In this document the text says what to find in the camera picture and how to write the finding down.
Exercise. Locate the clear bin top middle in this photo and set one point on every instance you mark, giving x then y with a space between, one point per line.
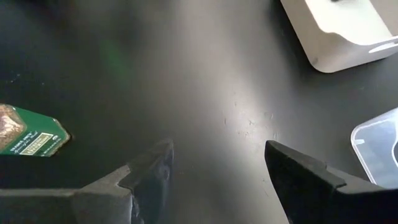
326 46

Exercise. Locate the green-lid glass spice jar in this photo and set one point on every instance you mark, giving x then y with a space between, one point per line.
34 137

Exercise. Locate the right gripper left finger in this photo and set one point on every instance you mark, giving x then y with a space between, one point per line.
93 205

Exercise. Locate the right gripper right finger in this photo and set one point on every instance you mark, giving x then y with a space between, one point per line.
311 193

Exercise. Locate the clear plastic bin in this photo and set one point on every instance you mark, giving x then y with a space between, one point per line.
379 149

